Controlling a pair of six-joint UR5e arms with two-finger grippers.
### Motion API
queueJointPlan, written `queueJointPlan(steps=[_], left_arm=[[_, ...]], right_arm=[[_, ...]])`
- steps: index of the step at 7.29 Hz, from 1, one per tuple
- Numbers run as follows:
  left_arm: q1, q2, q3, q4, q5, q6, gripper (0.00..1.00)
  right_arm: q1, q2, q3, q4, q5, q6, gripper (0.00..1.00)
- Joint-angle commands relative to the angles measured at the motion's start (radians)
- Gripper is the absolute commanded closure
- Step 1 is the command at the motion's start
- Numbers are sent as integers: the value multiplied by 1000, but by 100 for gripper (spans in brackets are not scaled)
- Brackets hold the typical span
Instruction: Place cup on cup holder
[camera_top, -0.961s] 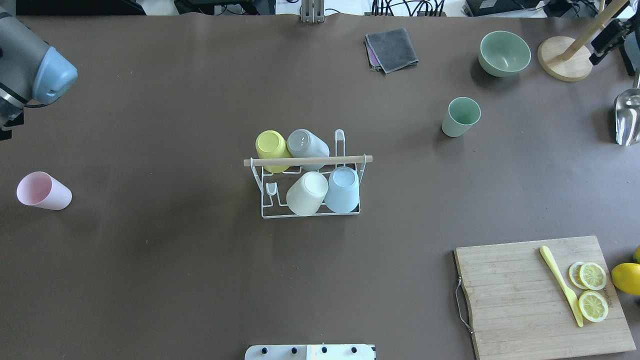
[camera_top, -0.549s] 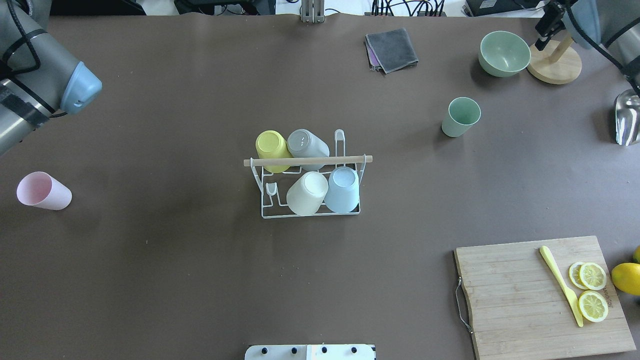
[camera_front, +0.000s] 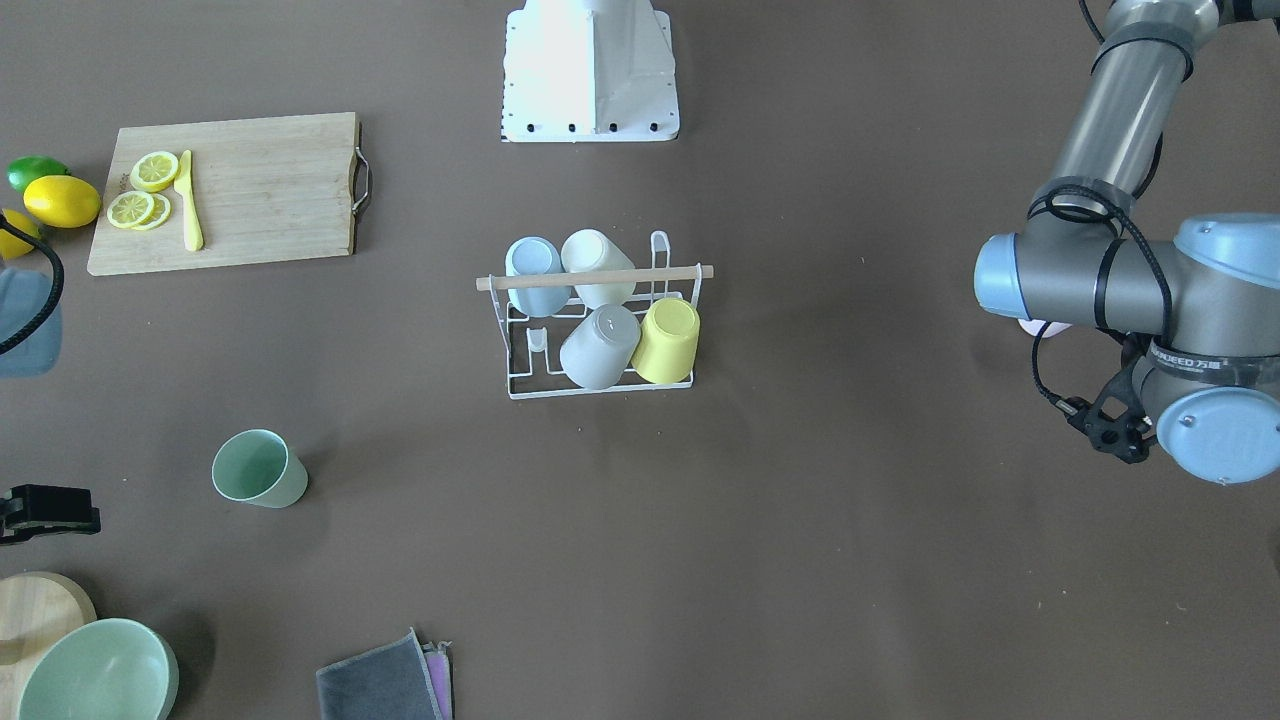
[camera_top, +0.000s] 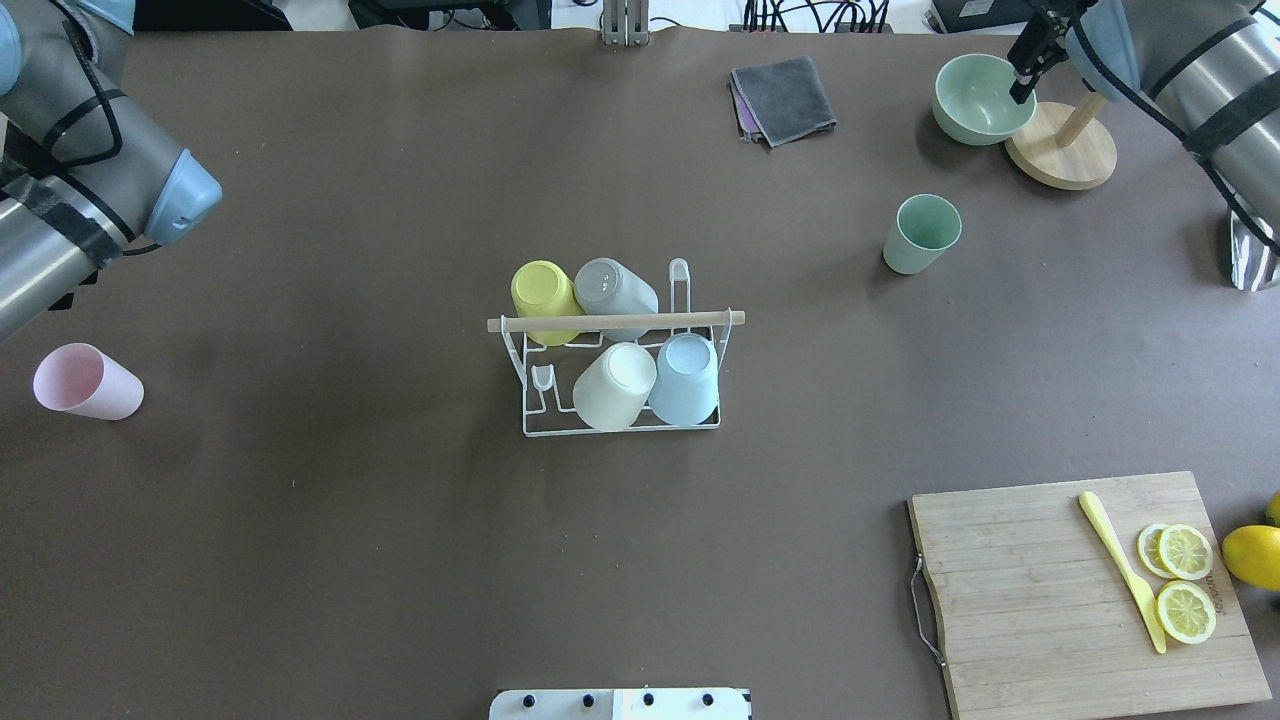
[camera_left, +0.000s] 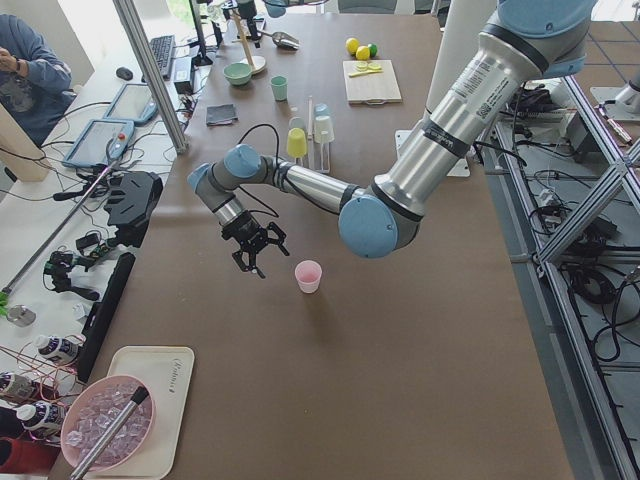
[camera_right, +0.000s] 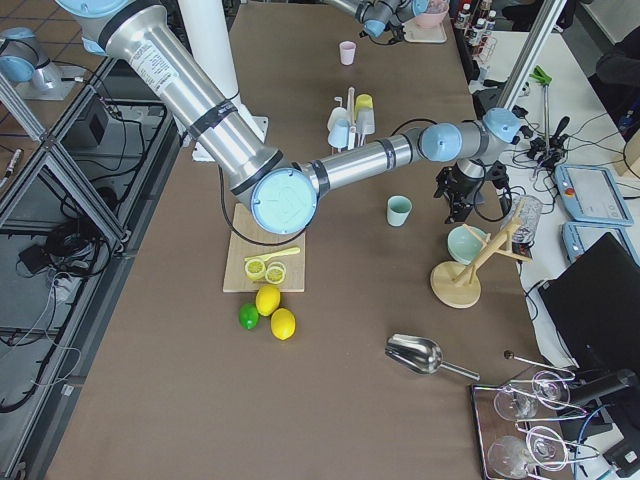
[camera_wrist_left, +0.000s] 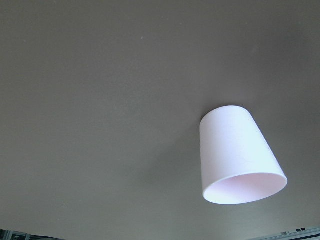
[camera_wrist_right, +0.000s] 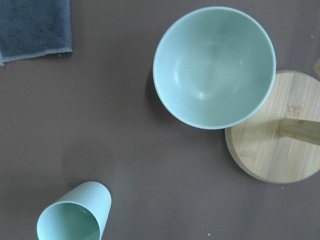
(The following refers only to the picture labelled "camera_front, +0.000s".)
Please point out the pink cup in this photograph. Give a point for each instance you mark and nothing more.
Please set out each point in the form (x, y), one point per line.
(1043, 329)

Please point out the lemon slice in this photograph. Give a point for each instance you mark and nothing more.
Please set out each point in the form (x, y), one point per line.
(154, 172)
(131, 209)

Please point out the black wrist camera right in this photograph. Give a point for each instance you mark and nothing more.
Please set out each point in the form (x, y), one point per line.
(30, 511)

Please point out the grey folded cloth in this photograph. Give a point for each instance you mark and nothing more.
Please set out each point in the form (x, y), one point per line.
(406, 679)

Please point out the wooden mug tree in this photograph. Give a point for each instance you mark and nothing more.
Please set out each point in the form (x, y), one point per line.
(37, 609)

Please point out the grey cup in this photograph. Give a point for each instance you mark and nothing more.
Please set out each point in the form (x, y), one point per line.
(599, 349)

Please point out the lemon slice bottom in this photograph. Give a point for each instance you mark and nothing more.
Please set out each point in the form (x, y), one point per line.
(131, 209)

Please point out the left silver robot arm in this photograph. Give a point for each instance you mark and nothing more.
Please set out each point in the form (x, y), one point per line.
(1196, 316)

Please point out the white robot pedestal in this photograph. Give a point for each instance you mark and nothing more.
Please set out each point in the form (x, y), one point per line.
(589, 72)

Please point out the white wire cup rack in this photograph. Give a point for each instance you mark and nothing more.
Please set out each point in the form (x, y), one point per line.
(532, 345)

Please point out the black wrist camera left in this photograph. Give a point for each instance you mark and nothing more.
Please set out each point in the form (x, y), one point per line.
(1116, 423)

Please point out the light blue cup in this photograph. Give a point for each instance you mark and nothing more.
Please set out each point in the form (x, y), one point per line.
(533, 255)

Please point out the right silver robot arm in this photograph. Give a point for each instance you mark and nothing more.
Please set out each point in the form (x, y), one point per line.
(30, 316)

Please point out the lemon slice top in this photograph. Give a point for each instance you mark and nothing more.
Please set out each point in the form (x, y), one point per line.
(154, 172)

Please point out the wooden cutting board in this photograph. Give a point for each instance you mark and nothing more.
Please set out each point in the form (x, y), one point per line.
(267, 190)

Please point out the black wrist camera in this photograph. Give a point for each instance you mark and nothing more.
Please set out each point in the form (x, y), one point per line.
(1116, 423)
(30, 511)

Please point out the green lime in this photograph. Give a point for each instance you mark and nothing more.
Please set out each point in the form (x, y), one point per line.
(23, 171)

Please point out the yellow lemon near lime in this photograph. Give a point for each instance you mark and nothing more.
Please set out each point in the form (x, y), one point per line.
(62, 201)

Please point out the yellow cup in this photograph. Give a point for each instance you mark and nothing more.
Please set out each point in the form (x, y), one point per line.
(668, 342)

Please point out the yellow lemon front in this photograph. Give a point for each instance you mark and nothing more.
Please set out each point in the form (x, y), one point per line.
(11, 245)

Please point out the mint green bowl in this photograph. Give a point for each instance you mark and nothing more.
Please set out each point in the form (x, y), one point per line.
(110, 669)

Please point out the white cup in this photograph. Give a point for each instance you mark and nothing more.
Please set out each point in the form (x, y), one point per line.
(589, 251)

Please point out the mint green cup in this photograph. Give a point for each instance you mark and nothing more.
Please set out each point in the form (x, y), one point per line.
(257, 466)

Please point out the yellow plastic knife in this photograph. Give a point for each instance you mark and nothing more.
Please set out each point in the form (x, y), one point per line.
(193, 236)

